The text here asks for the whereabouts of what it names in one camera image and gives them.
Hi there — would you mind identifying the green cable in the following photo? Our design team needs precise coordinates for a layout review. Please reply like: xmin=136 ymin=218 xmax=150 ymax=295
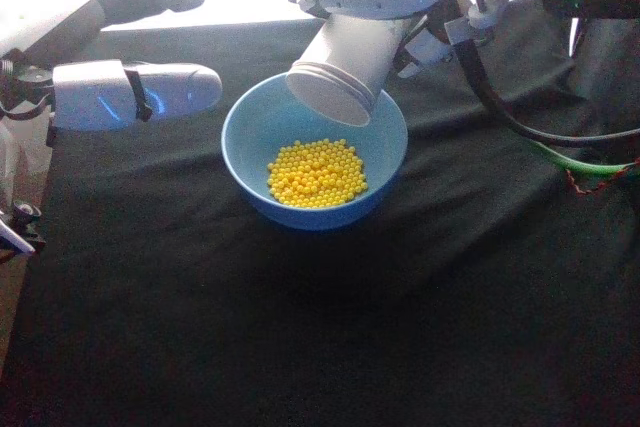
xmin=529 ymin=139 xmax=640 ymax=179

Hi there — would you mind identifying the black table cloth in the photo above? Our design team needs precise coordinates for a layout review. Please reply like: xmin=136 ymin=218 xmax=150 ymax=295
xmin=0 ymin=0 xmax=640 ymax=427

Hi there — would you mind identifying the blue bowl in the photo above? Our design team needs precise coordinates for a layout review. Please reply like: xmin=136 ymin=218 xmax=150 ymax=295
xmin=221 ymin=68 xmax=409 ymax=232

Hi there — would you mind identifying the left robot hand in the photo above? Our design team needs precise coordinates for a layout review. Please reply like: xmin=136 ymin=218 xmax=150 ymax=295
xmin=0 ymin=0 xmax=207 ymax=62

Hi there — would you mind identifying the white plastic cup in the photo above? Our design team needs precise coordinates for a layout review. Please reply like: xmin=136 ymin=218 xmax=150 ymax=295
xmin=284 ymin=14 xmax=401 ymax=127

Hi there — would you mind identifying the red braided cable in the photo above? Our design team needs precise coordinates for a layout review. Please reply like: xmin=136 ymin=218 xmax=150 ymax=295
xmin=564 ymin=156 xmax=640 ymax=197

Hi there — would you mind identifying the black clamp mount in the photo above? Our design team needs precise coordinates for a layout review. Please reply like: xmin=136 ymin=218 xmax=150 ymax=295
xmin=0 ymin=199 xmax=47 ymax=264

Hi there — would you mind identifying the thick black cable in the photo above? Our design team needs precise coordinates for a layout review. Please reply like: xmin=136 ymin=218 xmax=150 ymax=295
xmin=452 ymin=39 xmax=640 ymax=149

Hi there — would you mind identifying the yellow beads pile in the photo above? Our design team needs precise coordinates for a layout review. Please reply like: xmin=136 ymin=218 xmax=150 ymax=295
xmin=266 ymin=138 xmax=370 ymax=210

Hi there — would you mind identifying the dark curtain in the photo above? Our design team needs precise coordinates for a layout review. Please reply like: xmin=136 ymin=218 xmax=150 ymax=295
xmin=569 ymin=16 xmax=640 ymax=103

